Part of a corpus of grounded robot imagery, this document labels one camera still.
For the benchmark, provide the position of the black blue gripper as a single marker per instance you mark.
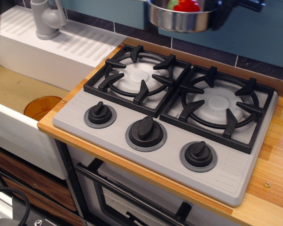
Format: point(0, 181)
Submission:
point(226, 7)

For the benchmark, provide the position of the red plastic toy strawberry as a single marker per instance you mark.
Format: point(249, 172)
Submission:
point(183, 5)

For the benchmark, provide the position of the small steel saucepan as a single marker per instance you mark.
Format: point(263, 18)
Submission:
point(184, 22)

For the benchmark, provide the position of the black middle stove knob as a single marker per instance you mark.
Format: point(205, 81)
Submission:
point(146, 135)

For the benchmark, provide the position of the black stove knob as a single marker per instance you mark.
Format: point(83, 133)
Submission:
point(100, 116)
point(198, 157)
point(146, 135)

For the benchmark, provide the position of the black right stove knob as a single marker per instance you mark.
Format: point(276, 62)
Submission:
point(198, 157)

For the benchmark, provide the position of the grey toy stove top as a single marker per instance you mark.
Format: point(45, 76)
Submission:
point(227, 181)

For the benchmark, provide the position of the black left stove knob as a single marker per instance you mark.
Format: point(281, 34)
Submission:
point(100, 116)

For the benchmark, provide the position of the black right burner grate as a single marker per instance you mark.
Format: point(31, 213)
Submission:
point(220, 107)

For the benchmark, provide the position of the black burner grate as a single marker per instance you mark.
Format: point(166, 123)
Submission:
point(220, 107)
point(138, 79)

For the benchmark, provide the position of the black left burner grate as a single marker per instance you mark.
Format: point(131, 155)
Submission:
point(138, 79)

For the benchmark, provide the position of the grey toy faucet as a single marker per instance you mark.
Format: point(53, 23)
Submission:
point(47, 21)

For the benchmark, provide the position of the white toy sink unit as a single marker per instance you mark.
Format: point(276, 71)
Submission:
point(84, 47)

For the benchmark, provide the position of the toy oven door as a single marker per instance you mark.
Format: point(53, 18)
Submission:
point(130, 201)

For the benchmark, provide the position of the wood grain drawer front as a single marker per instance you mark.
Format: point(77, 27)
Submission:
point(44, 191)

